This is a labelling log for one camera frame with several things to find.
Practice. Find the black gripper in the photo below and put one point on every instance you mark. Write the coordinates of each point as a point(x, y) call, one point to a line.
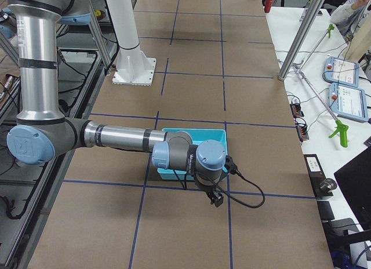
point(207, 189)

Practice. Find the light blue plastic bin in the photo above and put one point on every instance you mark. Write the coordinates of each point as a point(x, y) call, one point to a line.
point(198, 136)

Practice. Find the black box with knob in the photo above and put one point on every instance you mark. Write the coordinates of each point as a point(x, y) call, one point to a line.
point(322, 186)

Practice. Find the black orange connector block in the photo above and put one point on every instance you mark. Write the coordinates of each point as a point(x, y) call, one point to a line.
point(295, 107)
point(302, 131)

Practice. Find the black monitor corner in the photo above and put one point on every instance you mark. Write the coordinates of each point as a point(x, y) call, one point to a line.
point(353, 180)

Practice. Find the lower teach pendant tablet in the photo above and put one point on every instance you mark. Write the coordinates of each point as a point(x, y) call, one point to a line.
point(348, 102)

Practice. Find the teach pendant tablet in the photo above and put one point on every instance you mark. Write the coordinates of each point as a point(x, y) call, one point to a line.
point(345, 72)
point(348, 102)

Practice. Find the upper teach pendant tablet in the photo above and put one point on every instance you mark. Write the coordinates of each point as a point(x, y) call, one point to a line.
point(345, 72)

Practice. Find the red fire extinguisher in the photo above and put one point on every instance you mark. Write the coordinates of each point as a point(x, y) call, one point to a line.
point(267, 5)

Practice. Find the seated person in background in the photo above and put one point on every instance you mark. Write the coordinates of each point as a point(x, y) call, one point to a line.
point(350, 16)

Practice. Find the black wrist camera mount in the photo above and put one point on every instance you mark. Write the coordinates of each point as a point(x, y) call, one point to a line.
point(230, 166)

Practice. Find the green handled reacher grabber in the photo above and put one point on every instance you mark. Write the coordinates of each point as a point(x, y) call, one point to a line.
point(341, 128)

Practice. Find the white camera stand pole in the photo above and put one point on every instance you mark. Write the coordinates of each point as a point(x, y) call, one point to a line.
point(133, 67)

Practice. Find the aluminium frame post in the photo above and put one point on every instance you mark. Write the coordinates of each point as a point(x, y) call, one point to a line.
point(300, 37)

